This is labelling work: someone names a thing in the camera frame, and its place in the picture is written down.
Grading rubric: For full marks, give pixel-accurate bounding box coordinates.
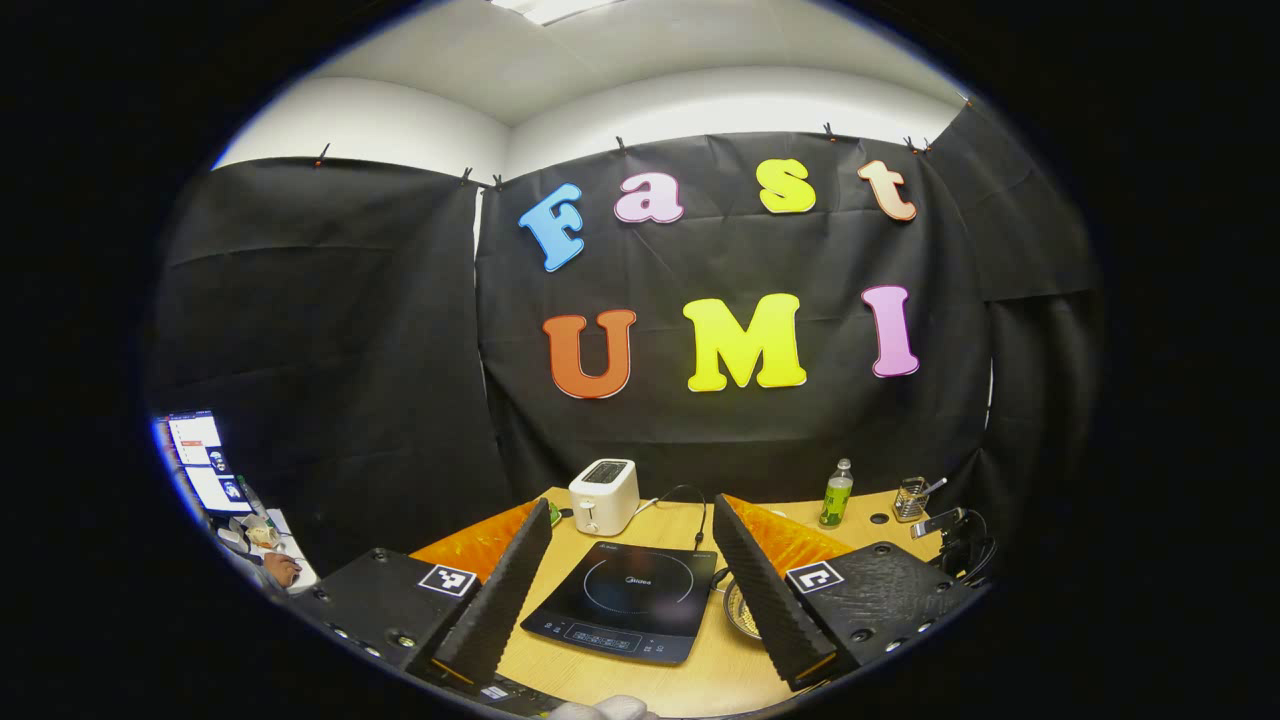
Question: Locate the black induction cooktop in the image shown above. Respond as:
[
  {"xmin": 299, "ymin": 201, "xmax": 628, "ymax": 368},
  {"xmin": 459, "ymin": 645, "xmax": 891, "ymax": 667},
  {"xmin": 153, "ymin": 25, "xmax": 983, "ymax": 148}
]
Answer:
[{"xmin": 520, "ymin": 542, "xmax": 719, "ymax": 666}]

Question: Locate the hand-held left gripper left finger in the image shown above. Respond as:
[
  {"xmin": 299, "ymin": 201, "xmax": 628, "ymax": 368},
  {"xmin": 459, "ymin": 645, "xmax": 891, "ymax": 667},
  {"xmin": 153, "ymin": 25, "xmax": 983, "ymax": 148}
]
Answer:
[{"xmin": 288, "ymin": 497, "xmax": 554, "ymax": 689}]

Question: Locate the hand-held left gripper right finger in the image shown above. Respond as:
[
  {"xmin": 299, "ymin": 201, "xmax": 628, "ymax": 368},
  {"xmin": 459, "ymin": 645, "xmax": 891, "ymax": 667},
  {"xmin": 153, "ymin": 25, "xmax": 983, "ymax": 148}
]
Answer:
[{"xmin": 711, "ymin": 493, "xmax": 988, "ymax": 694}]

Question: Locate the toaster power cable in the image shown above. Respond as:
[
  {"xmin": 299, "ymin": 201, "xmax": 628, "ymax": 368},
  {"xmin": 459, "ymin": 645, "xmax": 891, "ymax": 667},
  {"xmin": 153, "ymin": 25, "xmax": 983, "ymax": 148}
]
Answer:
[{"xmin": 637, "ymin": 484, "xmax": 713, "ymax": 551}]

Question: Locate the ceiling light panel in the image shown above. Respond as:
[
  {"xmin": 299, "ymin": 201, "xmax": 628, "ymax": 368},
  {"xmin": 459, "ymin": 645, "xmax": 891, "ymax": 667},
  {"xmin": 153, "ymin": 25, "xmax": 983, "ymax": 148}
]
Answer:
[{"xmin": 488, "ymin": 0, "xmax": 626, "ymax": 27}]

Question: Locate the black backdrop cloth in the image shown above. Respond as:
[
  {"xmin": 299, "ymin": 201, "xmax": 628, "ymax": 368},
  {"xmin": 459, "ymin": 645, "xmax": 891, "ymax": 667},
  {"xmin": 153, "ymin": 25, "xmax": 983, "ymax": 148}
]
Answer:
[{"xmin": 150, "ymin": 95, "xmax": 1106, "ymax": 581}]

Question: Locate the stainless steel pot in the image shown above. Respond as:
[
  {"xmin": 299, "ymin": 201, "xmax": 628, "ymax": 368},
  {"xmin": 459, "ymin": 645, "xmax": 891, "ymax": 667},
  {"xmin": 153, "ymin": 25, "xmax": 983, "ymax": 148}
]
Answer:
[{"xmin": 722, "ymin": 575, "xmax": 767, "ymax": 642}]

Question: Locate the white toaster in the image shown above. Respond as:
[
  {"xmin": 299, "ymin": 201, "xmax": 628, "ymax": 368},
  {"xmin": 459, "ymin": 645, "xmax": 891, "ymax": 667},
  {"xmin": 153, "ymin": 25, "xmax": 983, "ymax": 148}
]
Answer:
[{"xmin": 568, "ymin": 458, "xmax": 641, "ymax": 537}]

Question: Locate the computer monitor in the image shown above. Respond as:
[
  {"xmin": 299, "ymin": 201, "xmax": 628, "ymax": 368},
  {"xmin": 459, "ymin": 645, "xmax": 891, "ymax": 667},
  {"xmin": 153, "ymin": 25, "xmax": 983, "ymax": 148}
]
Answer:
[{"xmin": 160, "ymin": 410, "xmax": 253, "ymax": 518}]

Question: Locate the green label plastic bottle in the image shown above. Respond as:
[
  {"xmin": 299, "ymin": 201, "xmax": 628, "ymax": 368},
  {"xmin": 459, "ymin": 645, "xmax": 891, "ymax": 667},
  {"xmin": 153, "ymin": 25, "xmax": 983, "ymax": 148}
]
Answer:
[{"xmin": 818, "ymin": 458, "xmax": 854, "ymax": 529}]

